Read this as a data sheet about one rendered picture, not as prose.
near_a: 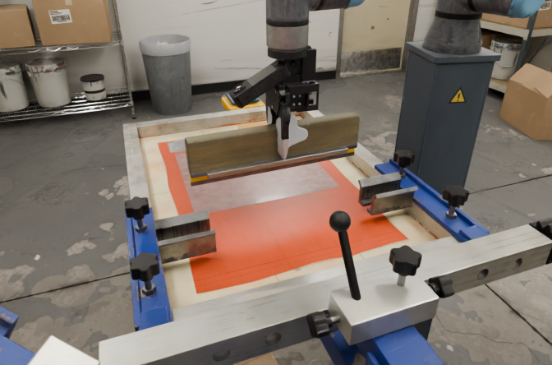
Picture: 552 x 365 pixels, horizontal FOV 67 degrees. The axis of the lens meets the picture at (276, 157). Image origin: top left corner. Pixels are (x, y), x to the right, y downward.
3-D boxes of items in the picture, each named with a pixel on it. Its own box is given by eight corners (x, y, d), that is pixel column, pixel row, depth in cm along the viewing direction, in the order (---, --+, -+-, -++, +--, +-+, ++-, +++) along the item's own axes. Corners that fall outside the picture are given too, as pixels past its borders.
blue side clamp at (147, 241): (130, 237, 84) (124, 207, 81) (155, 231, 86) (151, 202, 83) (141, 362, 59) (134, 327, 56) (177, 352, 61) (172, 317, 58)
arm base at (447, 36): (462, 41, 125) (469, 6, 120) (492, 53, 111) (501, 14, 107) (413, 43, 123) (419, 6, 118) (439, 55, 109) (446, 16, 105)
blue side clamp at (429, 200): (371, 187, 101) (374, 161, 98) (388, 182, 103) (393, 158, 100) (459, 268, 76) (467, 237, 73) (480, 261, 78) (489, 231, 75)
